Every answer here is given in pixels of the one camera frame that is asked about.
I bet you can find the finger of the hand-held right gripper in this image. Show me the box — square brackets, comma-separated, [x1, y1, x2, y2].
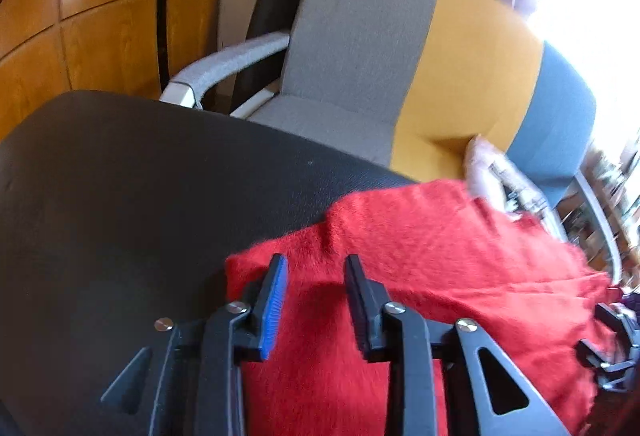
[595, 302, 640, 357]
[575, 339, 638, 392]

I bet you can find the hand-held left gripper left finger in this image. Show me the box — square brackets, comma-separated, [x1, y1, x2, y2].
[97, 253, 290, 436]

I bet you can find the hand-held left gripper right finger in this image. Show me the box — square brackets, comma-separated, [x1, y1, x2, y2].
[345, 255, 571, 436]

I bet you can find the red knit sweater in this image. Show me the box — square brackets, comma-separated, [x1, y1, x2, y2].
[225, 179, 623, 436]

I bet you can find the cluttered wooden shelf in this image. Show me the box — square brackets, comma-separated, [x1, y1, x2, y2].
[557, 136, 640, 289]

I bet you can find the white patterned cloth bundle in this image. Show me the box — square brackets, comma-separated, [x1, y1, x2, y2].
[462, 135, 556, 222]

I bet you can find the black leather ottoman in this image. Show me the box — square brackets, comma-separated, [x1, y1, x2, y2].
[0, 89, 416, 436]

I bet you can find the grey yellow blue armchair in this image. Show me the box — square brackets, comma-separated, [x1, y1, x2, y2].
[160, 0, 626, 287]

